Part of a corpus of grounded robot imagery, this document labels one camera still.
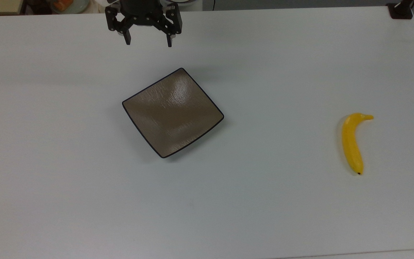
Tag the yellow banana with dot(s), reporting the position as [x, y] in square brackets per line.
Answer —
[350, 144]

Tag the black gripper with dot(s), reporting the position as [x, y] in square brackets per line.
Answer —
[142, 10]

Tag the square brown ceramic plate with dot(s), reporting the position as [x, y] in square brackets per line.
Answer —
[173, 115]

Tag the black table clamp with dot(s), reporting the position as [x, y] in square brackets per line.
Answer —
[401, 12]

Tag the pale bowl with orange content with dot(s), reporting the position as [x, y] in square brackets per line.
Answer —
[67, 5]

